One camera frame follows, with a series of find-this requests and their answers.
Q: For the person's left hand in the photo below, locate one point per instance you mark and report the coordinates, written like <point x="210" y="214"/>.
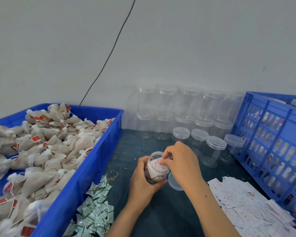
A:
<point x="138" y="185"/>

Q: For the person's right hand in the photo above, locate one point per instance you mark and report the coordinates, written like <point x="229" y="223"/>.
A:
<point x="185" y="165"/>

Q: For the person's left thumb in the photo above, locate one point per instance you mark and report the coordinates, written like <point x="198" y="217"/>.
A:
<point x="159" y="185"/>

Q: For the person's right thumb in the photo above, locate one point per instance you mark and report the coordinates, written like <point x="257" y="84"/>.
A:
<point x="165" y="163"/>

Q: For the clear plastic jar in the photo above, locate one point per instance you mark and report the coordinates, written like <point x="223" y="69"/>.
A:
<point x="156" y="177"/>

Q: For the white red-print paper slip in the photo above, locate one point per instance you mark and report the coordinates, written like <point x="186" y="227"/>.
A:
<point x="155" y="167"/>

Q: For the person's left forearm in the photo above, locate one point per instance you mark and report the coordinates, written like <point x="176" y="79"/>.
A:
<point x="125" y="217"/>

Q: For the person's right forearm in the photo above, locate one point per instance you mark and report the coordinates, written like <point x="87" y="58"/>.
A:
<point x="212" y="212"/>

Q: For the clear plastic lid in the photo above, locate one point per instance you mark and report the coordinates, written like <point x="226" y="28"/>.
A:
<point x="174" y="183"/>

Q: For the scattered tan grain bits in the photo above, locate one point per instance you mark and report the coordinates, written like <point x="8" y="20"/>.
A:
<point x="112" y="177"/>

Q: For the stack of empty clear jars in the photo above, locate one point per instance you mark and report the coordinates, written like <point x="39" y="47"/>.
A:
<point x="199" y="106"/>

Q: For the pile of green white packets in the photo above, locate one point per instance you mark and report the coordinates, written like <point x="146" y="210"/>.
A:
<point x="96" y="209"/>

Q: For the blue plastic tray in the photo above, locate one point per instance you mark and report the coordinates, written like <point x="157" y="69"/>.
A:
<point x="88" y="170"/>

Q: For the pile of white paper slips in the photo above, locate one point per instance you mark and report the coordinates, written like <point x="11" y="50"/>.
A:
<point x="246" y="207"/>

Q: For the pile of white tea bags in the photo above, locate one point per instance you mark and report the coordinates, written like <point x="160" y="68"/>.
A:
<point x="46" y="148"/>

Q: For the blue plastic lattice crate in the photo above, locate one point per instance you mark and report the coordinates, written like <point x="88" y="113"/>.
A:
<point x="293" y="135"/>

